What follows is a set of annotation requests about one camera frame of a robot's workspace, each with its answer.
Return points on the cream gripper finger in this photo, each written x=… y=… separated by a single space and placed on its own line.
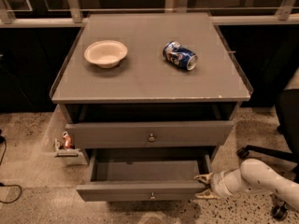
x=205 y=178
x=206 y=194

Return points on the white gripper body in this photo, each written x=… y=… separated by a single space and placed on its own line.
x=220 y=184

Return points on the grey drawer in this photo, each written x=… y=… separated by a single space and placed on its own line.
x=145 y=174
x=149 y=134

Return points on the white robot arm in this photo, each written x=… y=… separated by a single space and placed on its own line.
x=251 y=177

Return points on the grey top drawer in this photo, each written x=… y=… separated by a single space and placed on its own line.
x=149 y=134

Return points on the grey drawer cabinet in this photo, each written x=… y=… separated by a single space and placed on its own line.
x=145 y=87

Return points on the black office chair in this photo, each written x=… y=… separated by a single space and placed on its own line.
x=257 y=127

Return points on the blue soda can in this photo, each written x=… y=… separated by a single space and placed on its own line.
x=179 y=56

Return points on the red bottle in bin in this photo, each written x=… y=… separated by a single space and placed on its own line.
x=67 y=141

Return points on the clear plastic side bin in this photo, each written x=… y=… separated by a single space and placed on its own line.
x=53 y=140

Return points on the white paper bowl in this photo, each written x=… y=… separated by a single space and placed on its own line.
x=105 y=54

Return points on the metal window railing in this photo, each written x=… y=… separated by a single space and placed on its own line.
x=67 y=13

